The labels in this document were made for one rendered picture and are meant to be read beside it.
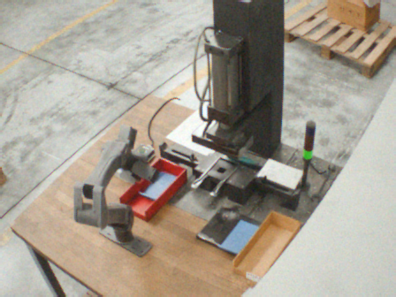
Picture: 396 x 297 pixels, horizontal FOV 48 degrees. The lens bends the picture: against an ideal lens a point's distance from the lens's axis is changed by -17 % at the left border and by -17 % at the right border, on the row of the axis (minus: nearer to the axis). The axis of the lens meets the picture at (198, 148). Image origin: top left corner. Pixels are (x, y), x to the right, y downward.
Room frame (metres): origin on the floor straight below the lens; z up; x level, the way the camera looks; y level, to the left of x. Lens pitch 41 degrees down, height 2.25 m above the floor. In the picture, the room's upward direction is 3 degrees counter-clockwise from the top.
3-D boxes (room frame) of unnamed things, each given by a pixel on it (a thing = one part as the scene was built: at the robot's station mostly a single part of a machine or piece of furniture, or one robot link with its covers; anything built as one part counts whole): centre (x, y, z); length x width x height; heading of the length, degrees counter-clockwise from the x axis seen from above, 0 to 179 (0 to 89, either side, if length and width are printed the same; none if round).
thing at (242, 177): (1.33, -0.09, 0.98); 0.20 x 0.10 x 0.01; 55
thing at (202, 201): (1.39, -0.16, 0.88); 0.65 x 0.50 x 0.03; 55
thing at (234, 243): (1.07, -0.12, 0.93); 0.15 x 0.07 x 0.03; 146
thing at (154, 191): (1.34, 0.15, 0.92); 0.15 x 0.07 x 0.03; 149
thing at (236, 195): (1.33, -0.09, 0.94); 0.20 x 0.10 x 0.07; 55
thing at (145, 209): (1.32, 0.16, 0.93); 0.25 x 0.12 x 0.06; 145
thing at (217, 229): (1.11, -0.09, 0.91); 0.17 x 0.16 x 0.02; 55
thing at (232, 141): (1.40, -0.12, 1.22); 0.26 x 0.18 x 0.30; 145
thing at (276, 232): (1.00, -0.21, 0.93); 0.25 x 0.13 x 0.08; 145
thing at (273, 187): (1.25, -0.26, 0.95); 0.15 x 0.03 x 0.10; 55
